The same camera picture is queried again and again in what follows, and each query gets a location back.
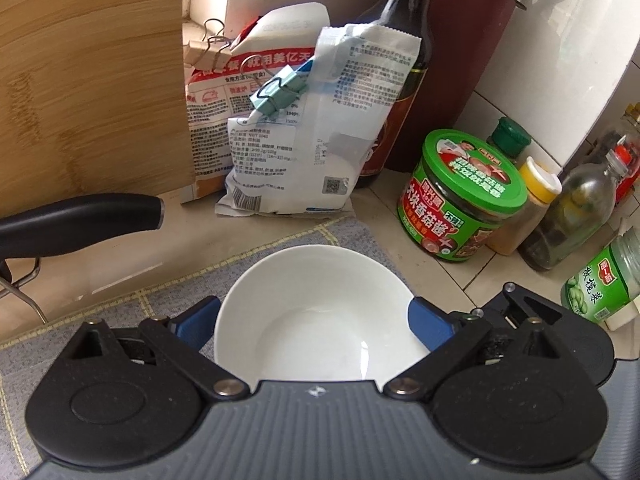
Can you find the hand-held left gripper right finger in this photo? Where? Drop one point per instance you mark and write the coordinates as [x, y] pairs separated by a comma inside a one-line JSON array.
[[430, 322]]

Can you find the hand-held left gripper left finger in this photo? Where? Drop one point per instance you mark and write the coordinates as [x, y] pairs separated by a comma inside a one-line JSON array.
[[197, 322]]

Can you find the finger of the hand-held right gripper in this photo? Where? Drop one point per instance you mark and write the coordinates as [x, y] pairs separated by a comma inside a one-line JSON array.
[[502, 297]]

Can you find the large white bowl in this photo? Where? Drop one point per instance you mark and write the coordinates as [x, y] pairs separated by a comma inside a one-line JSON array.
[[320, 310]]

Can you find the grey checked mat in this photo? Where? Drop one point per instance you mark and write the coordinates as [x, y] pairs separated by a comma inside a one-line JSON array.
[[165, 295]]

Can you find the small white container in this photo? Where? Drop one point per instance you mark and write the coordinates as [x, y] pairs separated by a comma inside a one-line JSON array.
[[625, 317]]

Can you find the green olive jar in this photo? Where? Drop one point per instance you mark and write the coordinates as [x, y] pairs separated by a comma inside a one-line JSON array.
[[600, 280]]

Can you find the green lid sauce jar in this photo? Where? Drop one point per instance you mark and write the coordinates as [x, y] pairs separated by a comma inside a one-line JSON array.
[[460, 195]]

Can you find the clear glass bottle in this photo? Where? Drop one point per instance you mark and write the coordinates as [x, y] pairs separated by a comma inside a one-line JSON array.
[[575, 210]]

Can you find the yellow cap spice bottle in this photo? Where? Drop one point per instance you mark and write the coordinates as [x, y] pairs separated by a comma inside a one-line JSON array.
[[537, 180]]

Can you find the green cap small bottle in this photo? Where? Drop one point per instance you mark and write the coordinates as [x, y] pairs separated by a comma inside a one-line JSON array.
[[510, 135]]

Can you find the blue white food packet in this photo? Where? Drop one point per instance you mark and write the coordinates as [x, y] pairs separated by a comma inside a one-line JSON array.
[[300, 160]]

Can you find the red white food packet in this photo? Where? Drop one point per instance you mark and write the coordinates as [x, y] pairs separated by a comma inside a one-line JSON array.
[[215, 125]]

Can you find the dark red utensil holder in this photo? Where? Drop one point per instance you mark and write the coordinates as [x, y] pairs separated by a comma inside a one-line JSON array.
[[465, 60]]

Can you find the green binder clip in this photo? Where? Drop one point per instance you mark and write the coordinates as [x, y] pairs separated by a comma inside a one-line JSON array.
[[277, 90]]

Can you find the wooden cutting board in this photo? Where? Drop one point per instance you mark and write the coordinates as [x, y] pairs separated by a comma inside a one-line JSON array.
[[90, 85]]

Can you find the beige binder clip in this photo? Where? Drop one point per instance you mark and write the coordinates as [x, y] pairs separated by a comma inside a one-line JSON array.
[[202, 52]]

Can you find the dark soy sauce bottle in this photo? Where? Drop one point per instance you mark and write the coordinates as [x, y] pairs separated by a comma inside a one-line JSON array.
[[400, 35]]

